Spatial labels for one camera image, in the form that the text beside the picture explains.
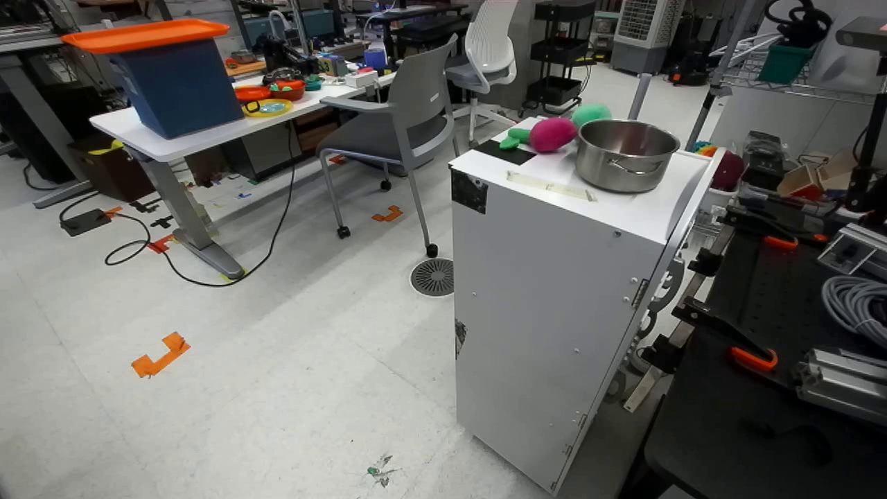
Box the stainless steel pot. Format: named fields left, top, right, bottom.
left=571, top=117, right=683, bottom=197

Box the round grey floor drain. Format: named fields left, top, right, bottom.
left=408, top=254, right=457, bottom=298

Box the white toy kitchen cabinet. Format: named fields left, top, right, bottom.
left=446, top=112, right=729, bottom=495

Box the grey plastic chair on castors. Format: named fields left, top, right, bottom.
left=316, top=36, right=463, bottom=264

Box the pink plush with green leaves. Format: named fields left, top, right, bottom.
left=496, top=112, right=581, bottom=158

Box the green plush ball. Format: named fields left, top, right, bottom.
left=567, top=101, right=614, bottom=132

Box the white swivel chair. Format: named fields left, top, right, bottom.
left=446, top=0, right=524, bottom=147

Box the black shelf cart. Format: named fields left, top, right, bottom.
left=524, top=0, right=597, bottom=112

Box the red bowl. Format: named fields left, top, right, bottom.
left=230, top=74, right=308, bottom=104

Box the white desk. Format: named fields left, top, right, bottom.
left=86, top=70, right=401, bottom=280

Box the dark red round plush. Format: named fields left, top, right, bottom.
left=708, top=150, right=748, bottom=194

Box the white air cooler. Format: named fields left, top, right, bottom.
left=610, top=0, right=693, bottom=76

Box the blue storage bin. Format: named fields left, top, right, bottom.
left=107, top=36, right=247, bottom=142

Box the black power brick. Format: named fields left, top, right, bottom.
left=58, top=204, right=114, bottom=237

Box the orange bin lid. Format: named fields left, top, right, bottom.
left=58, top=13, right=233, bottom=57

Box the teal box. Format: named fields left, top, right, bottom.
left=755, top=38, right=819, bottom=88

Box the grey side desk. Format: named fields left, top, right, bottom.
left=0, top=25, right=97, bottom=211

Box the black floor cable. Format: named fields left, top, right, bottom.
left=54, top=119, right=299, bottom=291

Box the black clamp with orange handle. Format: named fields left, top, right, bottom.
left=669, top=295, right=780, bottom=377
left=722, top=204, right=803, bottom=254

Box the silver metal bracket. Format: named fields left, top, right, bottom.
left=814, top=218, right=887, bottom=280

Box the grey cable bundle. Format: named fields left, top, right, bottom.
left=818, top=271, right=887, bottom=350

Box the aluminium rail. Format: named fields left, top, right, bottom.
left=793, top=343, right=887, bottom=430

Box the black camera tripod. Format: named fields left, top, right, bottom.
left=833, top=13, right=887, bottom=216

